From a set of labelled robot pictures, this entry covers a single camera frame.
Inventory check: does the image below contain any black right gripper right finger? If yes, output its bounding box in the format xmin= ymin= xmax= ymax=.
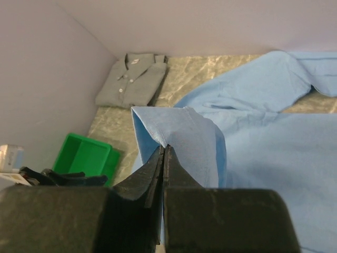
xmin=163 ymin=145 xmax=208 ymax=252

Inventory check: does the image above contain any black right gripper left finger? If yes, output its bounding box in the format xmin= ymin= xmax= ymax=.
xmin=112 ymin=145 xmax=165 ymax=209

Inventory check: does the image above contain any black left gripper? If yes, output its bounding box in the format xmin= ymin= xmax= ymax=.
xmin=19 ymin=167 xmax=108 ymax=187

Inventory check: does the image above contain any light blue long sleeve shirt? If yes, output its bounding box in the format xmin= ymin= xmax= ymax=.
xmin=131 ymin=51 xmax=336 ymax=252

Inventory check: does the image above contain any green plastic tray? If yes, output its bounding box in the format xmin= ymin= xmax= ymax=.
xmin=53 ymin=133 xmax=120 ymax=186

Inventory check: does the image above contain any folded grey shirt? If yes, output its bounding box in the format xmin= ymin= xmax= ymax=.
xmin=95 ymin=53 xmax=167 ymax=109

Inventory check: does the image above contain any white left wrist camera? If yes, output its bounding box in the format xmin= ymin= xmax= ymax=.
xmin=1 ymin=144 xmax=29 ymax=185

